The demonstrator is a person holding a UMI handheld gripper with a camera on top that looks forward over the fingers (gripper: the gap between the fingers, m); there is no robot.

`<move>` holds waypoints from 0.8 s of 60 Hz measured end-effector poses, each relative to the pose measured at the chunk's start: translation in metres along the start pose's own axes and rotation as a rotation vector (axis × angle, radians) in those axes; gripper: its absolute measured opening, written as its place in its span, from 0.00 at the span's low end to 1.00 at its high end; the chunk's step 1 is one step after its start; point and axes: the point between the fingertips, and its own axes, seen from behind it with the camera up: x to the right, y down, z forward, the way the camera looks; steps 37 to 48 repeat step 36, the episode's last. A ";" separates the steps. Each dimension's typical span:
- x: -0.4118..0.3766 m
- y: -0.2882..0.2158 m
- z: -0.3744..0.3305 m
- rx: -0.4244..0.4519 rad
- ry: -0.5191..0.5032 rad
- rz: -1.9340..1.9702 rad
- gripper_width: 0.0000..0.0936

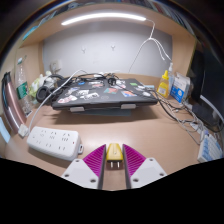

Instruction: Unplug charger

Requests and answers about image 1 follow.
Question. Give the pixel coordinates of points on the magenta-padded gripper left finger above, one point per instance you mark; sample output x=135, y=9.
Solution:
x=83, y=171

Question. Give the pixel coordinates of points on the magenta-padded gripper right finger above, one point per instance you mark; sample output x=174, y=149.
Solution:
x=143, y=171

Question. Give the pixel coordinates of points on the yellow charger block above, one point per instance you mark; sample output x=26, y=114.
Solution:
x=114, y=151

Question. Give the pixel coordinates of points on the white power strip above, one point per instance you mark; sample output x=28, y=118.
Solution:
x=53, y=141

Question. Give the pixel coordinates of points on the grey laptop stand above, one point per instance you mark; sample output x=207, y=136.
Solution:
x=100, y=112

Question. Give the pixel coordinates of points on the white and blue carton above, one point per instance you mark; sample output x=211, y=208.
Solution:
x=210, y=148

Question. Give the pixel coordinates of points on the black laptop with stickers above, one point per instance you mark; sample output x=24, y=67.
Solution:
x=106, y=95

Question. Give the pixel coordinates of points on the small yellow bottle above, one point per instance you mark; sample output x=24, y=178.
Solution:
x=163, y=86

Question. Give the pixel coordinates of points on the black headphones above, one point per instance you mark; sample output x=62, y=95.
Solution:
x=42, y=94

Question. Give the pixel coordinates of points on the blue and white box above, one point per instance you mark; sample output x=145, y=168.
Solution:
x=180, y=88

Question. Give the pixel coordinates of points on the pink thermos jug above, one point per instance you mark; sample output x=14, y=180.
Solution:
x=13, y=106

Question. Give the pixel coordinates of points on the green and white plush toy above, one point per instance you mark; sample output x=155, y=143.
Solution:
x=36, y=85

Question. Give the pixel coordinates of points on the clear plastic water bottle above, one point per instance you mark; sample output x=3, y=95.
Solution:
x=22, y=90

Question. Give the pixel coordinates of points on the black monitor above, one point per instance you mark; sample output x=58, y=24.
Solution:
x=210, y=86

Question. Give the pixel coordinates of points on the white light bar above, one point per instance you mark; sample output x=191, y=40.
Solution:
x=103, y=16

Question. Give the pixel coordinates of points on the white wall socket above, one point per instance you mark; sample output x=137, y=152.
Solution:
x=55, y=65

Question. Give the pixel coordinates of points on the small wall hook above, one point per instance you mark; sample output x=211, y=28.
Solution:
x=113, y=46

